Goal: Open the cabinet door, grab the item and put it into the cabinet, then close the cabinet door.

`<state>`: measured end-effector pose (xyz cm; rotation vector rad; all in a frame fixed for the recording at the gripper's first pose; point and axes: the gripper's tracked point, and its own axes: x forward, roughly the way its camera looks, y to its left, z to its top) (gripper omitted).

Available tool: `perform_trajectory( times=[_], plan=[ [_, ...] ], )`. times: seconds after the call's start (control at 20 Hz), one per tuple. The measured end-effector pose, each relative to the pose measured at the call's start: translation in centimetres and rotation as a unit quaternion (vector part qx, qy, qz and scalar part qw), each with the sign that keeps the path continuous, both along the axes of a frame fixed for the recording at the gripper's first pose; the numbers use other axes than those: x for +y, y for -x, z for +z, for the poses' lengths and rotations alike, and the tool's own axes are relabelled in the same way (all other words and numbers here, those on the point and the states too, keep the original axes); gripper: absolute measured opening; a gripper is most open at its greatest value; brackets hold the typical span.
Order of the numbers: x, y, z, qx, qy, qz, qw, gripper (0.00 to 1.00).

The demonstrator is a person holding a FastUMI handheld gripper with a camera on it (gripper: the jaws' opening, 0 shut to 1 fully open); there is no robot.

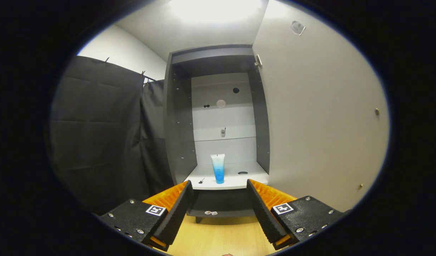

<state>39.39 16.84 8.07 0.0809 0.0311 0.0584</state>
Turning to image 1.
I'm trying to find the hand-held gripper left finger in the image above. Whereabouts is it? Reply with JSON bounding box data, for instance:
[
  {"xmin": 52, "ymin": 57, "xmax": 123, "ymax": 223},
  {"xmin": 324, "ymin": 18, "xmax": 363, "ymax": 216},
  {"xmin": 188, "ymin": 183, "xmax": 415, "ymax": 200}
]
[{"xmin": 99, "ymin": 180, "xmax": 195, "ymax": 249}]

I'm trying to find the black backdrop cloth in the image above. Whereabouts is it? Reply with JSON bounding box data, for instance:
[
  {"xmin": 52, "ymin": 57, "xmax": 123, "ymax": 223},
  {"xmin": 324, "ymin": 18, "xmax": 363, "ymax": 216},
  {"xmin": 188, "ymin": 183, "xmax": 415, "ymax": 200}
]
[{"xmin": 47, "ymin": 55, "xmax": 174, "ymax": 215}]

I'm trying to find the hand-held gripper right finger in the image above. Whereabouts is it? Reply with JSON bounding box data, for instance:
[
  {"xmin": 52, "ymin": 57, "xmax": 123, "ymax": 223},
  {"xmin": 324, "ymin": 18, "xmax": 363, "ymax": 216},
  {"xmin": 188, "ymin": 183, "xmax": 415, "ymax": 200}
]
[{"xmin": 246, "ymin": 179, "xmax": 346, "ymax": 250}]

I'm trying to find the large ceiling light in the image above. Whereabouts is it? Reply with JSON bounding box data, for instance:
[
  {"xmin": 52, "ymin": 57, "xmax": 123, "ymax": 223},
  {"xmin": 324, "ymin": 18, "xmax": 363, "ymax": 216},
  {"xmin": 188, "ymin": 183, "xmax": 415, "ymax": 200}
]
[{"xmin": 168, "ymin": 0, "xmax": 265, "ymax": 24}]

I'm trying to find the beige cabinet door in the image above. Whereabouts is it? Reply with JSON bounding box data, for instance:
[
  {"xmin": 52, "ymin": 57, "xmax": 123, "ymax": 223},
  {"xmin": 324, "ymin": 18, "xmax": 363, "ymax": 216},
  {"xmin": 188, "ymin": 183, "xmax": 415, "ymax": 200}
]
[{"xmin": 252, "ymin": 0, "xmax": 390, "ymax": 213}]

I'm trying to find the blue and white tube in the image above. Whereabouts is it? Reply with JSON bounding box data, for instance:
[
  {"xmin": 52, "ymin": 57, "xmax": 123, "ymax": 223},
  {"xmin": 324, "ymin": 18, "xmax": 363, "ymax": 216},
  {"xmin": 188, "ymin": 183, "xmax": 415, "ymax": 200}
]
[{"xmin": 211, "ymin": 154, "xmax": 225, "ymax": 184}]

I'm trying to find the dark grey cabinet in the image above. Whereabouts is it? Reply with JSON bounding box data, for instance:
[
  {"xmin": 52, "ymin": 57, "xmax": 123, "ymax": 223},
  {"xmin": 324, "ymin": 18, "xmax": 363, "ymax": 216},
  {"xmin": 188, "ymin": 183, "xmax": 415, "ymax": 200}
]
[{"xmin": 163, "ymin": 44, "xmax": 272, "ymax": 224}]

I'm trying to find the white cabinet shelf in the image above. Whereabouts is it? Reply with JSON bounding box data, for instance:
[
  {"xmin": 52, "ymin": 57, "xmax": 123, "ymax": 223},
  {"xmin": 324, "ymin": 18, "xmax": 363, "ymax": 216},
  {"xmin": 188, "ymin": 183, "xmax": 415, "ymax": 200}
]
[{"xmin": 184, "ymin": 162, "xmax": 269, "ymax": 190}]

